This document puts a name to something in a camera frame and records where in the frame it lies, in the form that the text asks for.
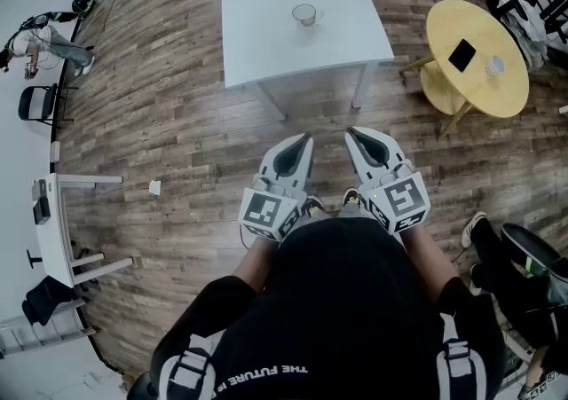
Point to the black box on desk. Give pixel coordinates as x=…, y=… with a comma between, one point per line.
x=42, y=209

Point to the white rectangular table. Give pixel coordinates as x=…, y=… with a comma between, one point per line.
x=284, y=48

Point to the small white cup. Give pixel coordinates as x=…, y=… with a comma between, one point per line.
x=494, y=65

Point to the small white desk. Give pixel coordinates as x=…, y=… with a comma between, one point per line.
x=55, y=229

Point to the black helmet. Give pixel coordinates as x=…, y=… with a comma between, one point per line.
x=82, y=5

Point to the person's left shoe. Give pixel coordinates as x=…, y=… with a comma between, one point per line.
x=315, y=205

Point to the white wall socket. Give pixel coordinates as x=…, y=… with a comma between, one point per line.
x=54, y=152

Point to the black folding chair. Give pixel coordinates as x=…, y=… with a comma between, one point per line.
x=33, y=103

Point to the black jacket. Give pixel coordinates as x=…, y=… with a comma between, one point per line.
x=46, y=298

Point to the black smartphone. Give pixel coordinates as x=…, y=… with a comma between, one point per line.
x=462, y=55

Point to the person's grey trousers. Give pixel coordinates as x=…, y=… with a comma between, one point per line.
x=352, y=211

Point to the person's black shirt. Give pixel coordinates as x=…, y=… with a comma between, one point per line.
x=346, y=300

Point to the person's right shoe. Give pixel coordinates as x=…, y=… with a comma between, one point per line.
x=350, y=198

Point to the round yellow wooden table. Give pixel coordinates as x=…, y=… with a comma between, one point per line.
x=481, y=92

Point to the white ceramic mug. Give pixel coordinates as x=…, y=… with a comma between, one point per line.
x=305, y=16

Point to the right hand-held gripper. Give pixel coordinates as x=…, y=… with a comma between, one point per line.
x=404, y=198

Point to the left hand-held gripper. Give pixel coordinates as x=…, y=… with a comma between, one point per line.
x=266, y=212

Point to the person's right forearm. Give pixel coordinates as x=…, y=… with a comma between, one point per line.
x=428, y=261

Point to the person's left forearm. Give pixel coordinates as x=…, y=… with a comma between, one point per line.
x=255, y=261

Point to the white paper scrap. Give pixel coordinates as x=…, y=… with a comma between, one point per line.
x=154, y=187

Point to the person's shoe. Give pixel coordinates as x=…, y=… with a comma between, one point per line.
x=315, y=205
x=350, y=198

